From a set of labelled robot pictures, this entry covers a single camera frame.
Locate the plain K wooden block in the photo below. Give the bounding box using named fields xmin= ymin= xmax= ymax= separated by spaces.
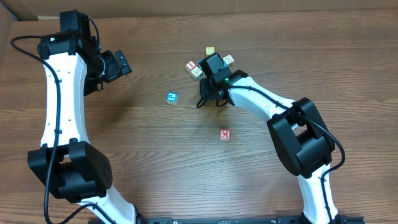
xmin=223 ymin=55 xmax=234 ymax=67

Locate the blue P wooden block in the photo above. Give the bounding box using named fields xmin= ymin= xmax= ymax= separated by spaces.
xmin=166 ymin=92 xmax=178 ymax=105

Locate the red M wooden block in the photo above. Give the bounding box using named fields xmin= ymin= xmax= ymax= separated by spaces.
xmin=220 ymin=129 xmax=231 ymax=141

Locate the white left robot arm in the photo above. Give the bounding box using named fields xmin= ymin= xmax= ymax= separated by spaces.
xmin=28 ymin=30 xmax=137 ymax=223

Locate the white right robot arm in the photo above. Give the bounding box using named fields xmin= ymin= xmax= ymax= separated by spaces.
xmin=197 ymin=70 xmax=338 ymax=223

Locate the plain W wooden block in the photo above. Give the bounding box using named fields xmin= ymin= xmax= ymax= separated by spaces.
xmin=190 ymin=67 xmax=203 ymax=80

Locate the red I wooden block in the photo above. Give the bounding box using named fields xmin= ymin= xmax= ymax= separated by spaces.
xmin=185 ymin=60 xmax=197 ymax=72

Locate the yellow G wooden block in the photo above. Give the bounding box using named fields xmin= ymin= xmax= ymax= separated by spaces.
xmin=205 ymin=47 xmax=215 ymax=55

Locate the cardboard back panel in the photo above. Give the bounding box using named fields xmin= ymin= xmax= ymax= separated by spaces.
xmin=1 ymin=0 xmax=397 ymax=21

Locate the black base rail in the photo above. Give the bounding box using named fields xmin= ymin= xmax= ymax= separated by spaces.
xmin=88 ymin=215 xmax=365 ymax=224

